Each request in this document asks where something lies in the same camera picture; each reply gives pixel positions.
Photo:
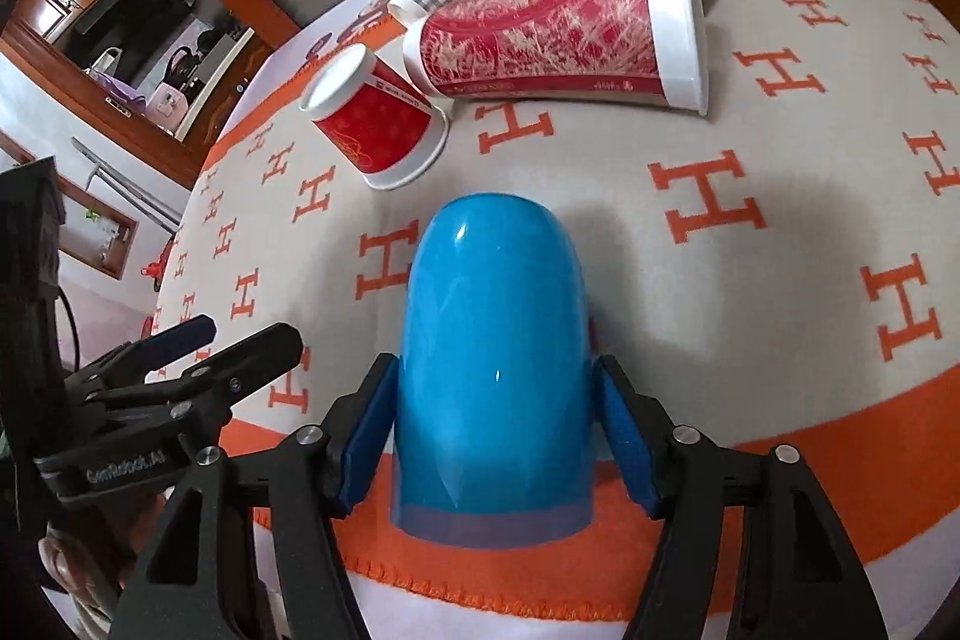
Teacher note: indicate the blue plastic cup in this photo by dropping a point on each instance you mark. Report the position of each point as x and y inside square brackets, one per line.
[493, 431]

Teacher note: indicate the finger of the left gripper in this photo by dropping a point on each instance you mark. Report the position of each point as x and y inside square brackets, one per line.
[131, 362]
[232, 374]

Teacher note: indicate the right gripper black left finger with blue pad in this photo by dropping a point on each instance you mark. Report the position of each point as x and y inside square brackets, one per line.
[197, 576]

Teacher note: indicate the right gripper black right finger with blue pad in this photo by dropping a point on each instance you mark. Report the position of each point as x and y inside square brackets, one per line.
[798, 576]

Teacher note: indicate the orange beige H-pattern blanket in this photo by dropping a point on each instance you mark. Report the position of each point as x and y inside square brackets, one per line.
[784, 269]

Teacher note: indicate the tall red patterned paper cup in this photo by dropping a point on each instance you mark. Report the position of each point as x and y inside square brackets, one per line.
[615, 51]

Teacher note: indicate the small red paper cup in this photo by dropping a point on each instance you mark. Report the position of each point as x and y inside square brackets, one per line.
[384, 126]

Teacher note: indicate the wooden cabinet with shelves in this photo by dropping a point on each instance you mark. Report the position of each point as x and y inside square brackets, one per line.
[92, 57]

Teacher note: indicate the person's hand on handle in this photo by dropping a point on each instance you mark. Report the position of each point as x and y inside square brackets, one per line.
[95, 579]

